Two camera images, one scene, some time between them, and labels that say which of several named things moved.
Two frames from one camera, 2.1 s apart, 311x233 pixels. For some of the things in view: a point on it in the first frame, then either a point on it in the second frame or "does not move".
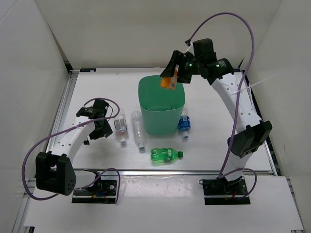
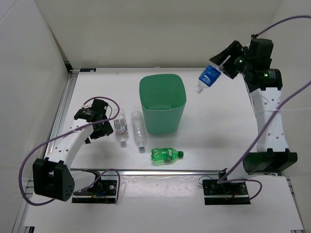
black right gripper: [179, 58] → [232, 50]
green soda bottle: [166, 154] does not move
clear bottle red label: [120, 125] does not move
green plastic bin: [161, 107] does not move
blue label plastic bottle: [184, 123] → [208, 77]
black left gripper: [105, 131] does not move
